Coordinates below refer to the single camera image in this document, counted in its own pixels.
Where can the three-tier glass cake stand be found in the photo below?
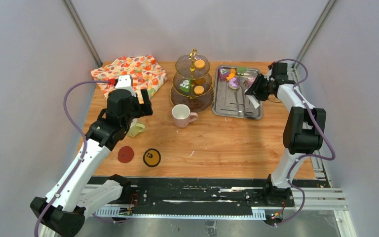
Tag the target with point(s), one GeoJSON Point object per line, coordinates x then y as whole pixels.
{"type": "Point", "coordinates": [185, 69]}

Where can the purple frosted donut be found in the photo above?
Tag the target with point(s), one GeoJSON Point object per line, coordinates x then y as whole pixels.
{"type": "Point", "coordinates": [234, 83]}

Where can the magenta square cake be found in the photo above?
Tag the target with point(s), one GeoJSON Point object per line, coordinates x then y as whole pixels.
{"type": "Point", "coordinates": [223, 74]}

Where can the green square cake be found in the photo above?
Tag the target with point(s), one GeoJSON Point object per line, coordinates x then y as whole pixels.
{"type": "Point", "coordinates": [185, 85]}

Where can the floral orange cloth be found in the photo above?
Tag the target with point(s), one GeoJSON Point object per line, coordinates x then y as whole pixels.
{"type": "Point", "coordinates": [145, 71]}

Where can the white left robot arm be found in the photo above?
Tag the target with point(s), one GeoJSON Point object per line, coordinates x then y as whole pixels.
{"type": "Point", "coordinates": [64, 209]}

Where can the aluminium frame post right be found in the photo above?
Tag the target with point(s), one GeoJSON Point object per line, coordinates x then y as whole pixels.
{"type": "Point", "coordinates": [330, 4]}

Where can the red round coaster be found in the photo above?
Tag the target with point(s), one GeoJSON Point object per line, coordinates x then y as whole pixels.
{"type": "Point", "coordinates": [125, 154]}

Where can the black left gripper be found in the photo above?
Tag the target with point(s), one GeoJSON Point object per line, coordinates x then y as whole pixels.
{"type": "Point", "coordinates": [144, 109]}

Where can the metal serving tray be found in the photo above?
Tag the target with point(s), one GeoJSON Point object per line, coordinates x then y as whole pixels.
{"type": "Point", "coordinates": [220, 95]}

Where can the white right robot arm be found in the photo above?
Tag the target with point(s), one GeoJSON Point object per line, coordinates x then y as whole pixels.
{"type": "Point", "coordinates": [303, 132]}

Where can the long metal tongs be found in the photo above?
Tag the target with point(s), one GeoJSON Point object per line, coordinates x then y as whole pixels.
{"type": "Point", "coordinates": [239, 101]}

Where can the small orange flower cookie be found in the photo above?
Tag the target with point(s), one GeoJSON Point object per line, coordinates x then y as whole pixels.
{"type": "Point", "coordinates": [233, 70]}

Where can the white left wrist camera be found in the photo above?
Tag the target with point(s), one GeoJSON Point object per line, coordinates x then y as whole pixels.
{"type": "Point", "coordinates": [125, 82]}

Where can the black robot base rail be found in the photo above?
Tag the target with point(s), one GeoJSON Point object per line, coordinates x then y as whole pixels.
{"type": "Point", "coordinates": [194, 198]}

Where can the white cup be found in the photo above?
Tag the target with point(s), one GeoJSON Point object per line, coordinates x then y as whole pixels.
{"type": "Point", "coordinates": [135, 128]}

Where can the orange round biscuit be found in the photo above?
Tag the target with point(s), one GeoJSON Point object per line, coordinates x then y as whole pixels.
{"type": "Point", "coordinates": [198, 90]}
{"type": "Point", "coordinates": [199, 64]}

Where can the aluminium frame post left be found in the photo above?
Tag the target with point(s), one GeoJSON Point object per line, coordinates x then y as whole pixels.
{"type": "Point", "coordinates": [69, 6]}

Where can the pink mug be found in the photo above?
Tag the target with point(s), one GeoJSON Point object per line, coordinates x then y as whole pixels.
{"type": "Point", "coordinates": [182, 116]}

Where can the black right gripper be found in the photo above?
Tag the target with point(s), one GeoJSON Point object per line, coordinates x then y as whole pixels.
{"type": "Point", "coordinates": [255, 91]}

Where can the brown bread roll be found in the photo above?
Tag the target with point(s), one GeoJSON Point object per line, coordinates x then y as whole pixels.
{"type": "Point", "coordinates": [200, 81]}

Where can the aluminium frame post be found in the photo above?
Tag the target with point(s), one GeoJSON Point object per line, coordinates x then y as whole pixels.
{"type": "Point", "coordinates": [330, 4]}
{"type": "Point", "coordinates": [69, 6]}

